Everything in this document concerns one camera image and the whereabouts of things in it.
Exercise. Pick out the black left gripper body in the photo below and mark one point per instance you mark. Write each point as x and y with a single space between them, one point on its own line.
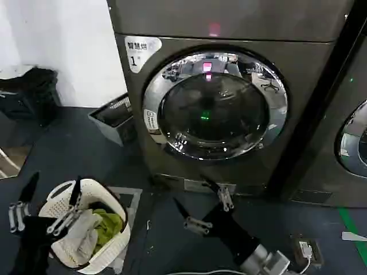
34 246

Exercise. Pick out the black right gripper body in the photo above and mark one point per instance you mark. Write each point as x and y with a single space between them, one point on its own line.
229 232

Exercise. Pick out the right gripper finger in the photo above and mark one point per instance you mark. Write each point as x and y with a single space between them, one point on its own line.
225 197
198 224

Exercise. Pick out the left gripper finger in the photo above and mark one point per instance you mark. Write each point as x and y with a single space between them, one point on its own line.
75 194
27 192

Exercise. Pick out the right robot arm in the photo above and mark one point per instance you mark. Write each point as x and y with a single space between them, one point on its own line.
255 257

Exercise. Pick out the green cloth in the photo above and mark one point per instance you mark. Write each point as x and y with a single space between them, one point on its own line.
107 226

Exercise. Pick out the white cloth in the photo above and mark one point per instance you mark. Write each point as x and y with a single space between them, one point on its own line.
86 243

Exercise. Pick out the white perforated laundry basket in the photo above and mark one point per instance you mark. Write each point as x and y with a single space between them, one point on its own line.
114 246

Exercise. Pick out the grey rectangular bin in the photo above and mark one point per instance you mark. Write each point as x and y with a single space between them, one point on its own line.
109 131

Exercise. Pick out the round glass dryer door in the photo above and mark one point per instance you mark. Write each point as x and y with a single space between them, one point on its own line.
215 114

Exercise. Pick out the dark floor socket box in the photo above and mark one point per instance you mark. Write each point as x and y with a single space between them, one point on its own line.
316 252

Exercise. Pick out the small white door sticker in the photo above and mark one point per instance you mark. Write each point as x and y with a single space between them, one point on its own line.
152 121

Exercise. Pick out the green floor tape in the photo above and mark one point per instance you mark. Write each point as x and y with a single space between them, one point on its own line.
348 219

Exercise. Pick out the white paper scrap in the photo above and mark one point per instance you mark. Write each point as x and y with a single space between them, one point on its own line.
352 235

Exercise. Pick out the chrome-rimmed round glass door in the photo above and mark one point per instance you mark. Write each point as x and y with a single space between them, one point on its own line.
348 143

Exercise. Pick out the grey front-load dryer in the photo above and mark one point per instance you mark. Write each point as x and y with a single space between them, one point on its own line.
301 86

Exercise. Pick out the grey dryer without sticker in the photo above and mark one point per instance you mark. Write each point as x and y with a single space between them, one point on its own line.
329 100

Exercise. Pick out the white number one sticker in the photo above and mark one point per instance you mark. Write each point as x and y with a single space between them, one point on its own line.
137 57

